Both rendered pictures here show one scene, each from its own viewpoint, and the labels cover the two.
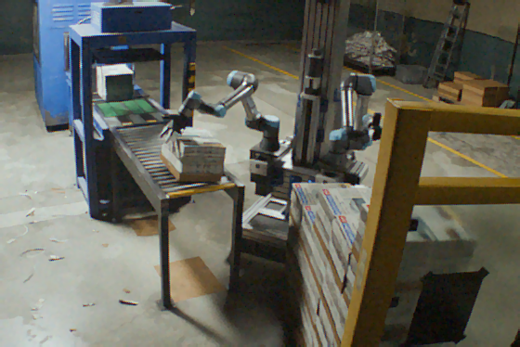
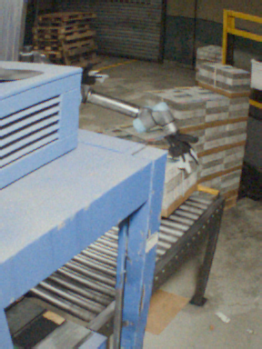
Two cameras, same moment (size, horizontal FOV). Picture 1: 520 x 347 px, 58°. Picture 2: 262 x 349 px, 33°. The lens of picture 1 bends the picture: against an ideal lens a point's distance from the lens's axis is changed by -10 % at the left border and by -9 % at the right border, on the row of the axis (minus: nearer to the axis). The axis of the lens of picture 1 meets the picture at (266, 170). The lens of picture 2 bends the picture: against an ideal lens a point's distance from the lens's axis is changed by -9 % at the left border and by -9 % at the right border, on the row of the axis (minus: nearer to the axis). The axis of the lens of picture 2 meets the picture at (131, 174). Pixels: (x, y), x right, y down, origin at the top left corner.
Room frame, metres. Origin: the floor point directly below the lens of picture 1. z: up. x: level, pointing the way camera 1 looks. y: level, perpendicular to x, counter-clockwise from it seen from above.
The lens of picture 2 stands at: (4.23, 2.34, 1.96)
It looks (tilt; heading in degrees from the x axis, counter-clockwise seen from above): 24 degrees down; 239
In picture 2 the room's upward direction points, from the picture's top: 4 degrees clockwise
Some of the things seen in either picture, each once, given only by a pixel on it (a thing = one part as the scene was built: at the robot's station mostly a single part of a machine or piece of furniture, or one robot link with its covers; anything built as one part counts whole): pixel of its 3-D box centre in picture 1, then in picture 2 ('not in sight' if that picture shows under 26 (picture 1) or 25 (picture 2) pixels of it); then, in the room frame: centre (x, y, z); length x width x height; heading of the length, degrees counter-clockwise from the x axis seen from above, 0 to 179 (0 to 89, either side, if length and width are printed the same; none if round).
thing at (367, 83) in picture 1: (360, 112); not in sight; (3.31, -0.60, 1.19); 0.15 x 0.12 x 0.55; 94
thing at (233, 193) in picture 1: (200, 155); not in sight; (3.41, 0.49, 0.74); 1.34 x 0.05 x 0.12; 31
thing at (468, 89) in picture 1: (473, 94); not in sight; (8.52, -3.58, 0.28); 1.20 x 0.83 x 0.57; 31
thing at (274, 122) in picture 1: (270, 125); not in sight; (3.49, 0.00, 0.98); 0.13 x 0.12 x 0.14; 57
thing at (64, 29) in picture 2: not in sight; (63, 38); (0.66, -7.06, 0.65); 1.33 x 0.94 x 1.30; 35
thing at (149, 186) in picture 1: (133, 164); (171, 261); (3.15, 0.92, 0.74); 1.34 x 0.05 x 0.12; 31
